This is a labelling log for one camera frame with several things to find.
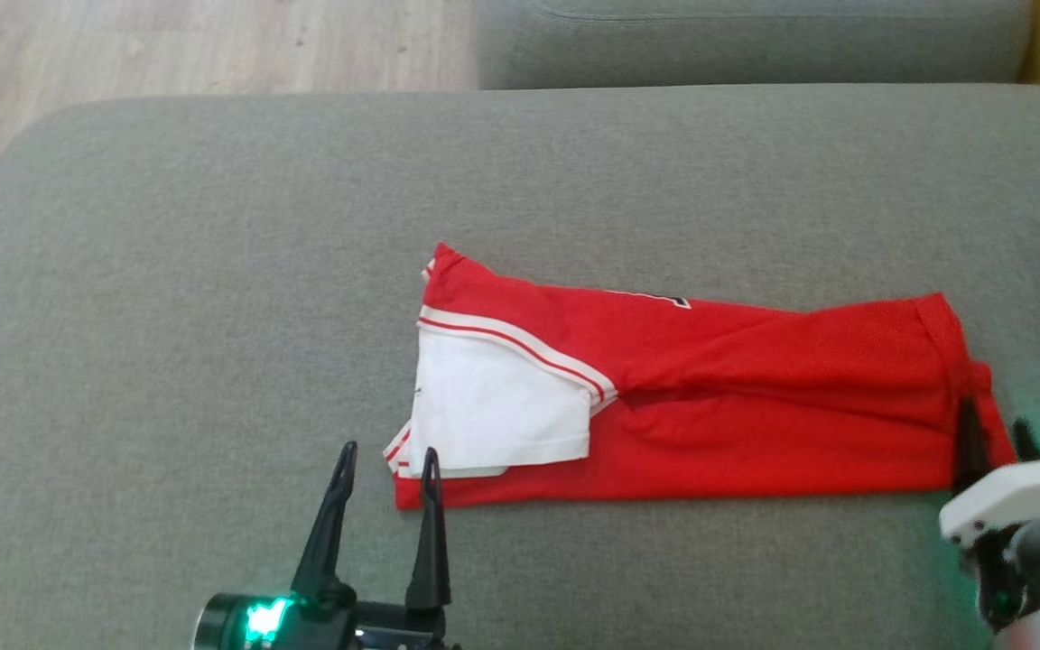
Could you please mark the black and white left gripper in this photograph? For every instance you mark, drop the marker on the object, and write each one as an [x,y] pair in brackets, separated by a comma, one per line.
[385,629]

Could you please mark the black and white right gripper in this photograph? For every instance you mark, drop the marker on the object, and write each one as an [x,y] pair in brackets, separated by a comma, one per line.
[1016,496]

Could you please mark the red and white basketball jersey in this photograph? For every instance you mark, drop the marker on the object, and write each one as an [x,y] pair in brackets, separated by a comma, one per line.
[755,397]

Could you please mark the large grey sofa chaise cushion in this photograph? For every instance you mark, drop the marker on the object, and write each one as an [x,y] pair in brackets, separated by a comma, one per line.
[213,271]

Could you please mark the grey sofa seat cushion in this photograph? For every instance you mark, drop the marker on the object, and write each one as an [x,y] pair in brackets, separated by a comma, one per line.
[755,45]

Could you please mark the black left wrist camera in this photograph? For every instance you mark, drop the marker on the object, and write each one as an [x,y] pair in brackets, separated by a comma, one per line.
[245,623]

